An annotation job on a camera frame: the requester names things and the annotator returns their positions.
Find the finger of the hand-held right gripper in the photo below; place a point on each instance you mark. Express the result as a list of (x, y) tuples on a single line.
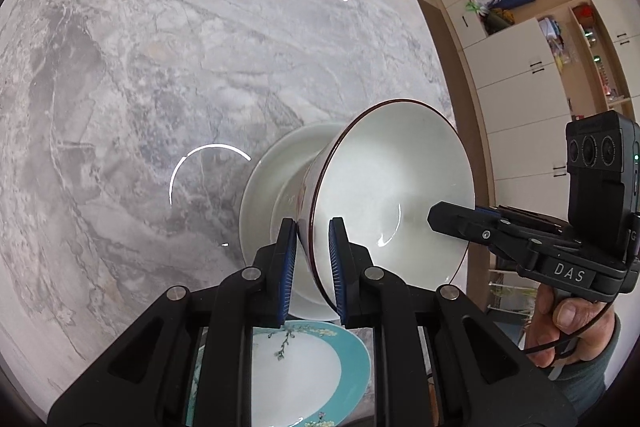
[(465, 224), (530, 219)]

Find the white ceramic bowl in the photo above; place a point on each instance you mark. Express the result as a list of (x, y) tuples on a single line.
[(280, 167)]

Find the person's right forearm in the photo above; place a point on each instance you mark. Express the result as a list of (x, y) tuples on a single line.
[(590, 379)]

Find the beige wall cabinet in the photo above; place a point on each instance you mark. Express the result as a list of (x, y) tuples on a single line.
[(515, 57)]

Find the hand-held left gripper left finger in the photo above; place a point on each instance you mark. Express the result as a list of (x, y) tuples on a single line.
[(286, 274)]

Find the teal floral rim plate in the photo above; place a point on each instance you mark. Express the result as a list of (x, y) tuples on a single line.
[(310, 372)]

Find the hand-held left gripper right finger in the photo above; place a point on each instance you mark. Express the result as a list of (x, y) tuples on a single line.
[(336, 274)]

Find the person's right hand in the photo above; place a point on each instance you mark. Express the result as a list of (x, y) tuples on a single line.
[(575, 324)]

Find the white bowl dark red rim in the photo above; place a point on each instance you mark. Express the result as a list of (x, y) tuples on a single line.
[(400, 167)]

